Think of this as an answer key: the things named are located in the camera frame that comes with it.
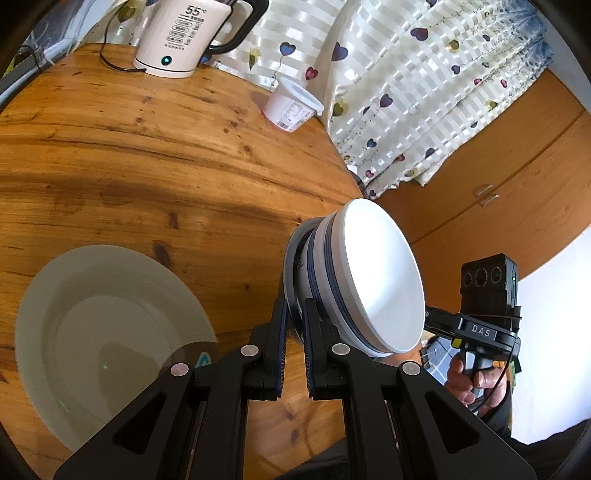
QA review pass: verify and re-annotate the beige plate with fish print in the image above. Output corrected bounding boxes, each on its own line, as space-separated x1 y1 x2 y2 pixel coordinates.
14 244 218 455

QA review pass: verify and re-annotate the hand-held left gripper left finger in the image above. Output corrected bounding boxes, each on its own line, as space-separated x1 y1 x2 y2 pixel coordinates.
53 298 289 480

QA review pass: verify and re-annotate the black kettle cable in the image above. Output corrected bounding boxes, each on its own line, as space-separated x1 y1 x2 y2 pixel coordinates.
99 18 148 73

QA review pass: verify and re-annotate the stainless steel bowl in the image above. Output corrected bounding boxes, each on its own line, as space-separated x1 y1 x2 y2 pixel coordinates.
281 216 333 347

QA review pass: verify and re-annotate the white electric kettle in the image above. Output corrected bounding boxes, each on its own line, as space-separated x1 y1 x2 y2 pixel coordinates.
133 0 270 79

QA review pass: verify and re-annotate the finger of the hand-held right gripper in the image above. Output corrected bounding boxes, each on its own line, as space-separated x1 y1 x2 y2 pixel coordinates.
422 306 458 335

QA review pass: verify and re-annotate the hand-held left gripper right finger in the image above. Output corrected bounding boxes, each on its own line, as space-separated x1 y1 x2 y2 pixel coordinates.
302 298 539 480

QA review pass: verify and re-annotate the wooden cabinet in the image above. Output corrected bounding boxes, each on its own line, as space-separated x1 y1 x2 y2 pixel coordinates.
376 69 591 282

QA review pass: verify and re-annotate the person's plaid shirt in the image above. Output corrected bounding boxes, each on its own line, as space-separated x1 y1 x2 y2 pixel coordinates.
422 335 458 384

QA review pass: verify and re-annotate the white plastic tub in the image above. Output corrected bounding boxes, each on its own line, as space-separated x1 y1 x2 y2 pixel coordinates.
262 76 325 134

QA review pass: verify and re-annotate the person's right hand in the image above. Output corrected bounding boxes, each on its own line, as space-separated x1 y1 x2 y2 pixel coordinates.
447 355 509 409

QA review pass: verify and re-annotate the large white striped bowl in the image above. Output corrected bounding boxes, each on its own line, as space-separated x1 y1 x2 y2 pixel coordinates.
307 208 370 358

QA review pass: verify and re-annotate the small white striped bowl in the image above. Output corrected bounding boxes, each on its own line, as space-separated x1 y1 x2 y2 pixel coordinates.
323 198 426 355

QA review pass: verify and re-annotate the heart print curtain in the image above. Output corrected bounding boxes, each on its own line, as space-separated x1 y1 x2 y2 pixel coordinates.
106 0 555 199

